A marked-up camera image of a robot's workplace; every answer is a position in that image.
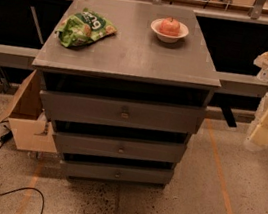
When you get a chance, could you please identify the green snack bag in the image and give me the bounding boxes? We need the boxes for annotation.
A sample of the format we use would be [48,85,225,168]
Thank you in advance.
[56,8,117,48]

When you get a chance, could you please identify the top grey drawer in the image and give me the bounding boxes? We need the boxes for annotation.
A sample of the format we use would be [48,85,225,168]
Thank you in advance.
[40,90,206,134]

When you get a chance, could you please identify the red apple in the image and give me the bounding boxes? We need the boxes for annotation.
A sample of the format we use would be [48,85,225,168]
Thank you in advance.
[158,17,180,37]

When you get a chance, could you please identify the grey drawer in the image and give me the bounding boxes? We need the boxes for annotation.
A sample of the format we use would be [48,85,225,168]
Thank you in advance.
[40,90,206,134]
[60,160,173,185]
[53,132,186,163]

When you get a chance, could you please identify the middle grey drawer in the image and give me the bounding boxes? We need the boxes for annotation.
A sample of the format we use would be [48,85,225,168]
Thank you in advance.
[53,132,186,163]

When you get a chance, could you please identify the white paper bowl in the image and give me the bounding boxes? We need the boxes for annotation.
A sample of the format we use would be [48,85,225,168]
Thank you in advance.
[151,19,189,44]

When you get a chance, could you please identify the bottom grey drawer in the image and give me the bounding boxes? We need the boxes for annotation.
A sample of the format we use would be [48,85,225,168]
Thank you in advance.
[60,160,173,185]

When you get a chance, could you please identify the brown cardboard box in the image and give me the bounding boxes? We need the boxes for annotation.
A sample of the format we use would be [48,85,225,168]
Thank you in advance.
[0,70,57,153]

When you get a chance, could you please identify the grey metal rail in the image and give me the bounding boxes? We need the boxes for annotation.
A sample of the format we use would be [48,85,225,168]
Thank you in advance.
[0,44,39,70]

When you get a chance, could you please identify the grey drawer cabinet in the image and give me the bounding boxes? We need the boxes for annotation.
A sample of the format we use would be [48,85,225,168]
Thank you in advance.
[15,0,232,199]

